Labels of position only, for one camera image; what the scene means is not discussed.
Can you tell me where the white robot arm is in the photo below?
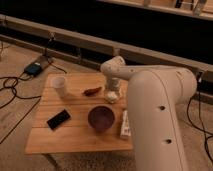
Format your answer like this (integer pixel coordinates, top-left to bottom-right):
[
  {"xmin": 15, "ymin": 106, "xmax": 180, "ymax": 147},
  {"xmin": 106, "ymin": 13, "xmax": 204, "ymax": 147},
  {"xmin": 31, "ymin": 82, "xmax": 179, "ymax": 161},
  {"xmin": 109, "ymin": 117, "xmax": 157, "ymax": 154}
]
[{"xmin": 100, "ymin": 56, "xmax": 197, "ymax": 171}]

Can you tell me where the purple bowl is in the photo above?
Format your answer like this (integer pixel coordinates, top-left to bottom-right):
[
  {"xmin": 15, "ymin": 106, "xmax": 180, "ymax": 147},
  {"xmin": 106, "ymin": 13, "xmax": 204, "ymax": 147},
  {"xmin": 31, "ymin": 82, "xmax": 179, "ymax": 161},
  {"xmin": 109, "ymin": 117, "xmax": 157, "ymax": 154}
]
[{"xmin": 88, "ymin": 106, "xmax": 115, "ymax": 132}]

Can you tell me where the black phone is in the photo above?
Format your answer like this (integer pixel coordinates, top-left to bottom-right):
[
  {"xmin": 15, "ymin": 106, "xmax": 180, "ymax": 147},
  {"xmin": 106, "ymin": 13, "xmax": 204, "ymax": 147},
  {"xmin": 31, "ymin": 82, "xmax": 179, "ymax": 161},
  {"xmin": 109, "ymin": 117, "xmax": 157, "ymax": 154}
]
[{"xmin": 47, "ymin": 110, "xmax": 71, "ymax": 130}]

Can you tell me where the white bottle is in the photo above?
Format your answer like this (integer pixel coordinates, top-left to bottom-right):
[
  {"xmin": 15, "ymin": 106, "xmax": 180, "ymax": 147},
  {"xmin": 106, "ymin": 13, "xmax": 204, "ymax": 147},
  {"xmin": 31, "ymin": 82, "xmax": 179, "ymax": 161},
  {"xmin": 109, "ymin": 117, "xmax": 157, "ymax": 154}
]
[{"xmin": 120, "ymin": 110, "xmax": 131, "ymax": 139}]

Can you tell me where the black cable right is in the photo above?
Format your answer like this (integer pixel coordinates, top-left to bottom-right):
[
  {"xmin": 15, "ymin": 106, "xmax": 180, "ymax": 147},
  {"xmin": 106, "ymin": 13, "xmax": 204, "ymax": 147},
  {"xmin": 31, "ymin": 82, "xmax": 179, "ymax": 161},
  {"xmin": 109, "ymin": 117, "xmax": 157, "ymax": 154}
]
[{"xmin": 185, "ymin": 71, "xmax": 213, "ymax": 164}]

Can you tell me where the white plastic cup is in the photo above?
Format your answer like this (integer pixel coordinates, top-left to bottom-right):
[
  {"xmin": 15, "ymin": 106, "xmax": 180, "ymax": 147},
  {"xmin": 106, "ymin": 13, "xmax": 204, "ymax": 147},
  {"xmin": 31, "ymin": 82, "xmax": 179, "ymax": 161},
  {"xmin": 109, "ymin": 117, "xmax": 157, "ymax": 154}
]
[{"xmin": 51, "ymin": 76, "xmax": 67, "ymax": 98}]

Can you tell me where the black power adapter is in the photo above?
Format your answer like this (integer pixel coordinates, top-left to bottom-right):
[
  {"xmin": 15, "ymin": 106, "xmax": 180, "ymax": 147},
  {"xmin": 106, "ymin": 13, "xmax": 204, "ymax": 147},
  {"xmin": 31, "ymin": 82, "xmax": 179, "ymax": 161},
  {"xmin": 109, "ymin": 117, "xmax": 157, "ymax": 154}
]
[{"xmin": 24, "ymin": 63, "xmax": 42, "ymax": 76}]

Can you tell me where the brown sausage toy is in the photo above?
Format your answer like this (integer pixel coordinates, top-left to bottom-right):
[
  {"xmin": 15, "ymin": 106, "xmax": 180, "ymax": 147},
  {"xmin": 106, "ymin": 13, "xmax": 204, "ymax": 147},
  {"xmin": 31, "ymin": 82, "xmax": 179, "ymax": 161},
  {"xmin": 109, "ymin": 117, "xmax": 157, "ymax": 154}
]
[{"xmin": 83, "ymin": 87, "xmax": 102, "ymax": 96}]

